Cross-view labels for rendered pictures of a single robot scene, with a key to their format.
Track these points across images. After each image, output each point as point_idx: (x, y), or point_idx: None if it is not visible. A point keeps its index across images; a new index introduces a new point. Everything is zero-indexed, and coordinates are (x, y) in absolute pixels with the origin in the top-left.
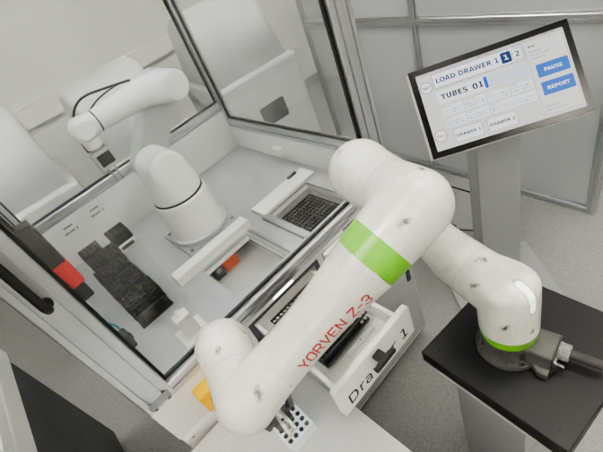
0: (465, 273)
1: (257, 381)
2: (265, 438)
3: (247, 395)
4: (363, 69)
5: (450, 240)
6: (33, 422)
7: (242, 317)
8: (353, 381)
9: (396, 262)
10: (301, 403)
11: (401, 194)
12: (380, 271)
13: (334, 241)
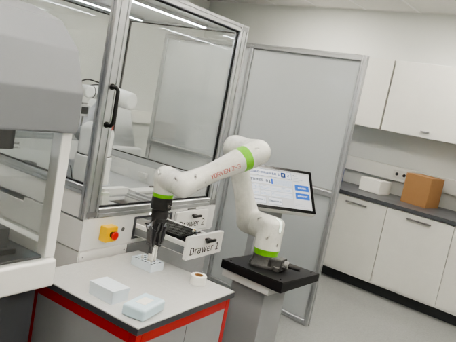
0: (256, 216)
1: (196, 173)
2: (130, 267)
3: (191, 175)
4: (226, 138)
5: (253, 200)
6: None
7: (136, 208)
8: (195, 242)
9: (251, 159)
10: None
11: (258, 142)
12: (246, 159)
13: (182, 211)
